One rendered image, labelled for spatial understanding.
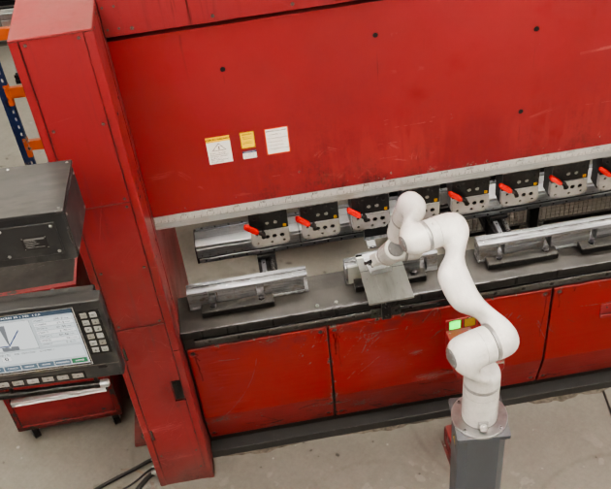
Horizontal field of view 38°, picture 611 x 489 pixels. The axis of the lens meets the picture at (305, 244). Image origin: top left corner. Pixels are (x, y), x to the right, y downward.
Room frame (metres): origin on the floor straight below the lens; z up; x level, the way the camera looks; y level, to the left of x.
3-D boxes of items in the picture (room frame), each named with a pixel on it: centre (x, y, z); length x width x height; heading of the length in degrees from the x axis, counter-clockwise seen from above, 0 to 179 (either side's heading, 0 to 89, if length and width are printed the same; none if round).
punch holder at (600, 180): (2.77, -1.26, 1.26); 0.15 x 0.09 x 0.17; 94
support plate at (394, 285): (2.55, -0.30, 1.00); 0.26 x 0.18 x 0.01; 4
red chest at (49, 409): (2.94, 1.23, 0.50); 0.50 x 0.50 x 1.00; 4
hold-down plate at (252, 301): (2.60, 0.31, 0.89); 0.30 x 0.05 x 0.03; 94
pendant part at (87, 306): (2.04, 0.88, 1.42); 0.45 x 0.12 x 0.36; 91
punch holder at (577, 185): (2.75, -1.06, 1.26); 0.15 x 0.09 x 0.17; 94
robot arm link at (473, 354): (1.81, -0.49, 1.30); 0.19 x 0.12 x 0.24; 109
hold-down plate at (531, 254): (2.68, -0.90, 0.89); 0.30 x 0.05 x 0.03; 94
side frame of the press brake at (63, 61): (2.80, 0.70, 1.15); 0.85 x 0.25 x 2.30; 4
